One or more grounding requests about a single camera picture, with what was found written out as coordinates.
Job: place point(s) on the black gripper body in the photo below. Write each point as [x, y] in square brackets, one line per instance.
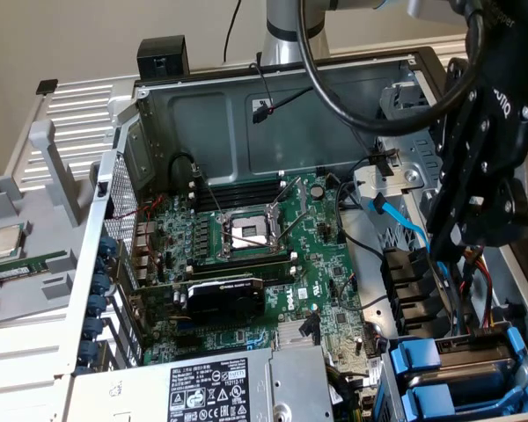
[506, 66]

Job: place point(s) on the hard disk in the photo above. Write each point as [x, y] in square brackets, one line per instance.
[466, 373]

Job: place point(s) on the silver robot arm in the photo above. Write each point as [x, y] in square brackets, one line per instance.
[286, 48]

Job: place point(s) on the blue plastic disk carrier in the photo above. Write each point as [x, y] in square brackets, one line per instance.
[429, 397]

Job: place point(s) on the silver metal drive cage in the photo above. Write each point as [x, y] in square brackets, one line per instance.
[413, 149]

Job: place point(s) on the black plastic fan shroud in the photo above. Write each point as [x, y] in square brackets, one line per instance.
[396, 285]

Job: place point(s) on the green motherboard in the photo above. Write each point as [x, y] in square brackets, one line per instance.
[330, 250]

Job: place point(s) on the coin cell battery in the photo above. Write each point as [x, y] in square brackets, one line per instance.
[318, 191]

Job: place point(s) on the metal socket cover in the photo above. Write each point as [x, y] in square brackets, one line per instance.
[300, 191]

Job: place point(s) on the thin metal locking lever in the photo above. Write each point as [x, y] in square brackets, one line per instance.
[290, 229]
[210, 196]

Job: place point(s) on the black RAM slot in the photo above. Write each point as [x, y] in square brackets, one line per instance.
[237, 190]
[242, 260]
[237, 200]
[277, 274]

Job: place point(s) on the CPU socket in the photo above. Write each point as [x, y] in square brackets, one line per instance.
[246, 228]

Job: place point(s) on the silver chipset heatsink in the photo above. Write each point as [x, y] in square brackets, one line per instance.
[288, 335]

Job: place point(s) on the black graphics card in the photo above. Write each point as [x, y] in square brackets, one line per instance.
[224, 303]

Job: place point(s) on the open grey PC case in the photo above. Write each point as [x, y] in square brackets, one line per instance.
[202, 127]

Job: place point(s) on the black expansion slot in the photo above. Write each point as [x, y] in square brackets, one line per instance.
[189, 342]

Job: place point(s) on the black plastic block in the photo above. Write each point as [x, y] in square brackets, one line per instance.
[163, 50]

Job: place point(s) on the dark blue round knob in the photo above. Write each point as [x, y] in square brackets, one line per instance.
[101, 263]
[88, 350]
[107, 243]
[92, 327]
[99, 283]
[96, 304]

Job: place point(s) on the silver power supply unit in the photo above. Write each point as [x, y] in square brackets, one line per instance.
[136, 391]

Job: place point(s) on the green RAM stick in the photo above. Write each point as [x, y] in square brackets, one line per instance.
[26, 265]

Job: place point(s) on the grey parts rack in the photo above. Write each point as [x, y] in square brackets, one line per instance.
[26, 303]

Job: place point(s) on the silver CPU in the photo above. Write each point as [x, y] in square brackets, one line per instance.
[6, 243]

